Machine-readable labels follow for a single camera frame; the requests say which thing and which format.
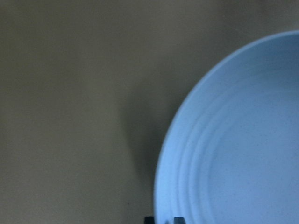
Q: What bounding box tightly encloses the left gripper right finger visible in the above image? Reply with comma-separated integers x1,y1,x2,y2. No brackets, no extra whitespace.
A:
173,217,185,224

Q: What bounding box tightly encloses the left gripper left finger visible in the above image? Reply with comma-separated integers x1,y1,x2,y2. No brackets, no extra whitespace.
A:
144,216,155,224

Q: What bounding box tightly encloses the blue plate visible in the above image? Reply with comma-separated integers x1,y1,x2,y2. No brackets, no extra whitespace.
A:
154,31,299,224

